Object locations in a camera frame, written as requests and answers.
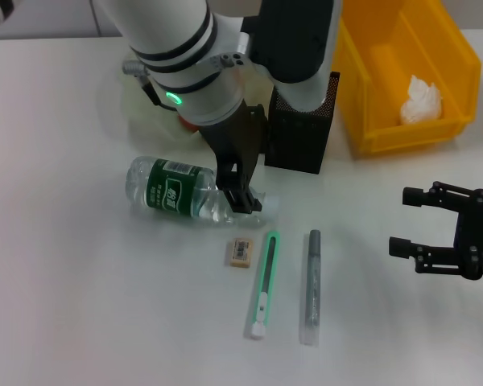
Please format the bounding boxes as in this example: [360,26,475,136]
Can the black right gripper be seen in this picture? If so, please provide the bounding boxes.
[388,180,483,281]

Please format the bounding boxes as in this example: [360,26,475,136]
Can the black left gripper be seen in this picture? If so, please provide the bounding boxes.
[196,101,267,215]

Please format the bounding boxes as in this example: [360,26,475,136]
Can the clear green-label water bottle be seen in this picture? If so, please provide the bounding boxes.
[125,156,282,228]

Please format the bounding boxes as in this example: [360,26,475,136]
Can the black mesh pen holder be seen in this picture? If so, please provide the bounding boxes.
[264,71,342,175]

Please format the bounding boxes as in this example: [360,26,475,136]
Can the orange knitted toy fruit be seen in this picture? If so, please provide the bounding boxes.
[176,115,200,132]

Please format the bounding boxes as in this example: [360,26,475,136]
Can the white paper ball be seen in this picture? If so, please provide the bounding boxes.
[399,74,444,126]

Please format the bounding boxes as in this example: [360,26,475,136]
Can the beige eraser with barcode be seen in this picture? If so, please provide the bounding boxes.
[228,236,254,269]

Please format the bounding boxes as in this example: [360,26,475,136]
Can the green utility knife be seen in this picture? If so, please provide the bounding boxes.
[247,228,282,341]

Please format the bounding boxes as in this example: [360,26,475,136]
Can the grey marker pen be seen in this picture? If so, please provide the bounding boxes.
[299,228,322,349]

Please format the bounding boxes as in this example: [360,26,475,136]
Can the green wavy glass fruit bowl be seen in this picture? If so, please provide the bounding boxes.
[118,60,277,152]

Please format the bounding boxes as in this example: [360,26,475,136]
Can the yellow plastic storage bin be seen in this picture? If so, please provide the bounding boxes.
[332,0,483,156]

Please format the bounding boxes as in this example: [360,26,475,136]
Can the left arm cable with plug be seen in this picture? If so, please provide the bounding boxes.
[122,60,179,111]

